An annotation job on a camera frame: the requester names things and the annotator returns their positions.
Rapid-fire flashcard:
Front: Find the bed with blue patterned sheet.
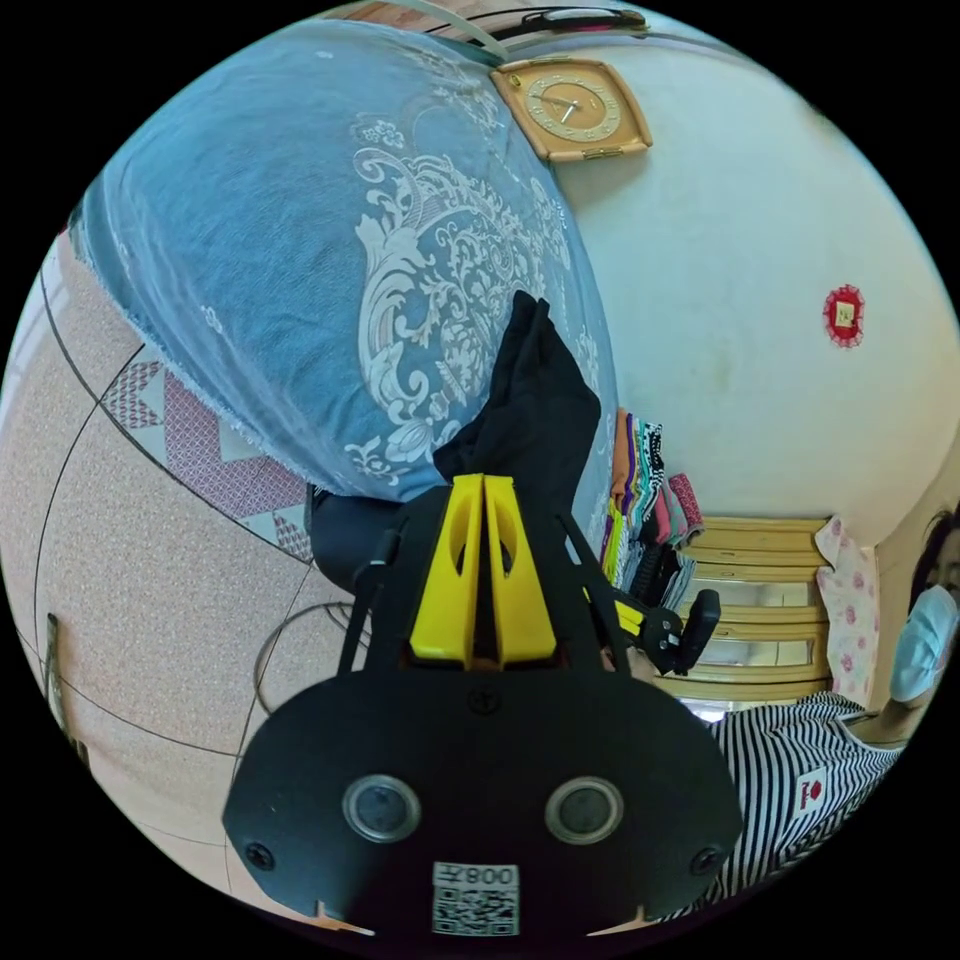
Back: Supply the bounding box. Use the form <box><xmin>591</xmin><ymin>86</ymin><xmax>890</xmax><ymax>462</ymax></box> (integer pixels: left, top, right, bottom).
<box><xmin>73</xmin><ymin>17</ymin><xmax>625</xmax><ymax>505</ymax></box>

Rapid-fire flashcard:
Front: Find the white pink-flowered curtain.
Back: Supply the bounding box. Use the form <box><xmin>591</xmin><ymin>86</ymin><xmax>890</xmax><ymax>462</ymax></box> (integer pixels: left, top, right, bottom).
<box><xmin>814</xmin><ymin>515</ymin><xmax>880</xmax><ymax>708</ymax></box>

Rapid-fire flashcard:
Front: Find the red round wall ornament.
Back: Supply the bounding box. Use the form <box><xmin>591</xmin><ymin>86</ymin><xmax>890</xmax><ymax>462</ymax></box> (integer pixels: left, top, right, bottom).
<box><xmin>822</xmin><ymin>284</ymin><xmax>867</xmax><ymax>349</ymax></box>

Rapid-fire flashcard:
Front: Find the tan square wall clock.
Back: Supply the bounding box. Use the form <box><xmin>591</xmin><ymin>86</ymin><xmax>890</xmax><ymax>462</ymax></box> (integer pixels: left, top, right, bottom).
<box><xmin>490</xmin><ymin>57</ymin><xmax>655</xmax><ymax>166</ymax></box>

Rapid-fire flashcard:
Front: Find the pile of clothes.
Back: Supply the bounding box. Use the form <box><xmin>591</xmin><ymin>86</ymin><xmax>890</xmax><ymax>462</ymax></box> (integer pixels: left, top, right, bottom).
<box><xmin>598</xmin><ymin>407</ymin><xmax>708</xmax><ymax>610</ymax></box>

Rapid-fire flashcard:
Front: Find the black lettered short-sleeve shirt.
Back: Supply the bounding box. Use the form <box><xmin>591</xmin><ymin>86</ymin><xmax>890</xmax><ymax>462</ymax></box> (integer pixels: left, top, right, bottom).
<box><xmin>432</xmin><ymin>290</ymin><xmax>603</xmax><ymax>530</ymax></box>

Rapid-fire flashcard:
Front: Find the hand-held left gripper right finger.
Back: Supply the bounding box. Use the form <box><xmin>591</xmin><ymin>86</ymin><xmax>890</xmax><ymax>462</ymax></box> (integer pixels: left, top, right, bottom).
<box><xmin>484</xmin><ymin>476</ymin><xmax>559</xmax><ymax>668</ymax></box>

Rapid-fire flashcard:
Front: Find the grey cable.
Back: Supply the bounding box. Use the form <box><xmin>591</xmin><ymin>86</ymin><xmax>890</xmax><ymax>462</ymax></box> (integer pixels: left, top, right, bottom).
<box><xmin>253</xmin><ymin>599</ymin><xmax>361</xmax><ymax>718</ymax></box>

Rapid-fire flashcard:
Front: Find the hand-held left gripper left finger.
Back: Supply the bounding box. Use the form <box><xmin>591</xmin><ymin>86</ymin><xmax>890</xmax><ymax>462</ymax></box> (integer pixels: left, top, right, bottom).
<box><xmin>409</xmin><ymin>473</ymin><xmax>486</xmax><ymax>670</ymax></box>

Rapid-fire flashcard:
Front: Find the person's body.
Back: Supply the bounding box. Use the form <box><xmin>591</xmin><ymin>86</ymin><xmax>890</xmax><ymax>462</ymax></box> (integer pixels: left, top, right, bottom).
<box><xmin>650</xmin><ymin>500</ymin><xmax>960</xmax><ymax>925</ymax></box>

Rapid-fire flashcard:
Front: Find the person's right hand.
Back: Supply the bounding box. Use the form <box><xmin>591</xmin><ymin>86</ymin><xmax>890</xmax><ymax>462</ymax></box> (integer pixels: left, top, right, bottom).
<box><xmin>601</xmin><ymin>643</ymin><xmax>660</xmax><ymax>685</ymax></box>

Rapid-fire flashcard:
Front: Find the wooden cupboard with mirror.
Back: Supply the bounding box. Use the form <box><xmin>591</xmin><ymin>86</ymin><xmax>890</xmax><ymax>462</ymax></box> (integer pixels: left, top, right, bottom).
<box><xmin>673</xmin><ymin>515</ymin><xmax>835</xmax><ymax>705</ymax></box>

